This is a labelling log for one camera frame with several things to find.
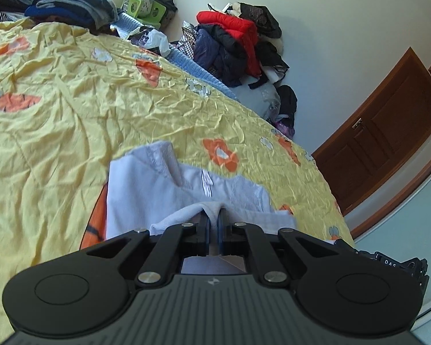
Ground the green plastic chair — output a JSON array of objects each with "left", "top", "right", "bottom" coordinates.
[{"left": 120, "top": 0, "right": 170, "bottom": 30}]

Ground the yellow printed bed sheet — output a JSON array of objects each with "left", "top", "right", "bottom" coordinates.
[{"left": 0, "top": 18, "right": 356, "bottom": 328}]

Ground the red puffer jacket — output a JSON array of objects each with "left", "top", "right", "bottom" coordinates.
[{"left": 196, "top": 10, "right": 261, "bottom": 78}]

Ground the navy jacket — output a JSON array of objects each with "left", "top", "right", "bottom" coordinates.
[{"left": 192, "top": 25, "right": 251, "bottom": 87}]

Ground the checkered cloth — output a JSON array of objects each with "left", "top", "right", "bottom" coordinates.
[{"left": 176, "top": 21, "right": 200, "bottom": 60}]

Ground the dark cloth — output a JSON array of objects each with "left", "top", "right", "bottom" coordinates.
[{"left": 154, "top": 0, "right": 179, "bottom": 22}]

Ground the brown wooden door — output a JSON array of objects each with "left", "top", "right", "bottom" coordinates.
[{"left": 311, "top": 47, "right": 431, "bottom": 217}]

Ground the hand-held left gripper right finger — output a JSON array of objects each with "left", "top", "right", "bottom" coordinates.
[{"left": 218, "top": 216, "right": 351, "bottom": 287}]

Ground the lavender long-sleeve shirt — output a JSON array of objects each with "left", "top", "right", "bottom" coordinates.
[{"left": 106, "top": 141, "right": 299, "bottom": 277}]

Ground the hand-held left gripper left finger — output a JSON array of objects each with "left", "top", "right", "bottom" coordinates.
[{"left": 80, "top": 214, "right": 211, "bottom": 285}]

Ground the grey cloth bundle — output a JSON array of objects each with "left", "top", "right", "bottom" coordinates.
[{"left": 233, "top": 83, "right": 284, "bottom": 123}]

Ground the white plastic bag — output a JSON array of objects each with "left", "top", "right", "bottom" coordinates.
[{"left": 129, "top": 25, "right": 172, "bottom": 57}]

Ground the purple cloth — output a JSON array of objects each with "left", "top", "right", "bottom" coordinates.
[{"left": 272, "top": 114, "right": 296, "bottom": 139}]

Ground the black clothing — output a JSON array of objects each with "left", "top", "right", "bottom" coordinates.
[{"left": 233, "top": 2, "right": 290, "bottom": 77}]

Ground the blue knitted blanket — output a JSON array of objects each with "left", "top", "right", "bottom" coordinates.
[{"left": 109, "top": 11, "right": 240, "bottom": 103}]

